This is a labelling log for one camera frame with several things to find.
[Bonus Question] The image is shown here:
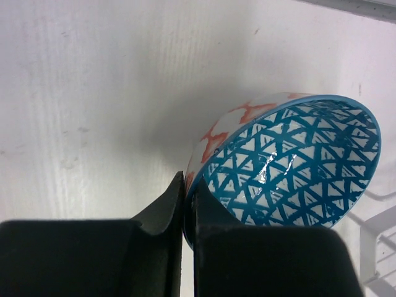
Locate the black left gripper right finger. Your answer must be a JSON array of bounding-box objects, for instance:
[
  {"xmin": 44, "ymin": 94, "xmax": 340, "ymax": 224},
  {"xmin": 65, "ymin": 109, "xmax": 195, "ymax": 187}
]
[{"xmin": 192, "ymin": 181, "xmax": 363, "ymax": 296}]

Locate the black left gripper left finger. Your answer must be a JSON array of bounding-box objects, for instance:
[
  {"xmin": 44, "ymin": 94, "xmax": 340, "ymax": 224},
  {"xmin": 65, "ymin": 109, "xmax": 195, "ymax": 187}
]
[{"xmin": 1, "ymin": 172, "xmax": 184, "ymax": 296}]

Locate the clear acrylic dish rack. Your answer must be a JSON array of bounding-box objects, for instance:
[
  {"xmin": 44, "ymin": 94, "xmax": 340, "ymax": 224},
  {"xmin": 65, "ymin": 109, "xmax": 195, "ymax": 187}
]
[{"xmin": 347, "ymin": 191, "xmax": 395, "ymax": 296}]

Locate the blue triangle pattern bowl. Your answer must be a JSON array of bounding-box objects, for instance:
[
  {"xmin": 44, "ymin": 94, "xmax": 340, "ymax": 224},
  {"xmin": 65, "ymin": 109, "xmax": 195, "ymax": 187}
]
[{"xmin": 183, "ymin": 93, "xmax": 381, "ymax": 244}]

